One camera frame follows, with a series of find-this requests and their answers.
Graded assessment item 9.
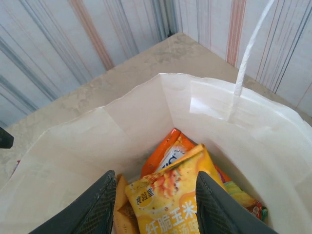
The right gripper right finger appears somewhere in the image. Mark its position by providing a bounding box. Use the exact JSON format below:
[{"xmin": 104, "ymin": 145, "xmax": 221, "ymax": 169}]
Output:
[{"xmin": 195, "ymin": 170, "xmax": 280, "ymax": 234}]

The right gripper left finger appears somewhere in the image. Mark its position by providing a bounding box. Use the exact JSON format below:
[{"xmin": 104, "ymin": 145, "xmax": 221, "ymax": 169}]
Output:
[{"xmin": 29, "ymin": 170, "xmax": 117, "ymax": 234}]

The green Fox's candy bag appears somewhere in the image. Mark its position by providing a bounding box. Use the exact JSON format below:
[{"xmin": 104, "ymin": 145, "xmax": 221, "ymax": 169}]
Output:
[{"xmin": 223, "ymin": 180, "xmax": 256, "ymax": 208}]

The red Fox's candy bag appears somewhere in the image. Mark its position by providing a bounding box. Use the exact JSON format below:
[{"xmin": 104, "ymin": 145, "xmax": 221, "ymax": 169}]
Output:
[{"xmin": 214, "ymin": 164, "xmax": 269, "ymax": 222}]

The yellow corn chip bag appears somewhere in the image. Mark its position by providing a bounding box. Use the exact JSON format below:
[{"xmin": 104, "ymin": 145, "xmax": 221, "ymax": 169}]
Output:
[{"xmin": 124, "ymin": 143, "xmax": 234, "ymax": 234}]

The orange snack bag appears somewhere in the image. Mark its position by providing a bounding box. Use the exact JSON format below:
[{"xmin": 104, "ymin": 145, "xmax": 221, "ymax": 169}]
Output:
[{"xmin": 114, "ymin": 128, "xmax": 198, "ymax": 234}]

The white floral paper bag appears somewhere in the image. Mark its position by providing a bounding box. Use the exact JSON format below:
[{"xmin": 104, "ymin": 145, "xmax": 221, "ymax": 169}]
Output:
[{"xmin": 0, "ymin": 0, "xmax": 312, "ymax": 234}]

